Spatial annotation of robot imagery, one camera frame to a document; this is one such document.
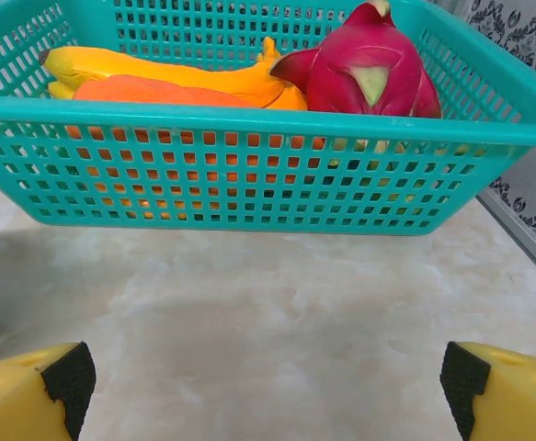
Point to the orange toy fruit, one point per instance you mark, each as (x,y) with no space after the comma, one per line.
(157,92)

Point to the aluminium frame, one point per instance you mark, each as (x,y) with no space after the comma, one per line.
(525,240)

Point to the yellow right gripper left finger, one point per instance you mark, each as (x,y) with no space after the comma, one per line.
(10,399)

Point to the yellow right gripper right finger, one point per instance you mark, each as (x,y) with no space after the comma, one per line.
(520,399)

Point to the teal plastic basket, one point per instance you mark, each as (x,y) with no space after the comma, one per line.
(258,121)

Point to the red toy dragon fruit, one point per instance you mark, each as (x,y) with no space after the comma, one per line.
(368,46)

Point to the yellow toy banana bunch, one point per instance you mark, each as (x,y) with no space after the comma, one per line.
(157,69)

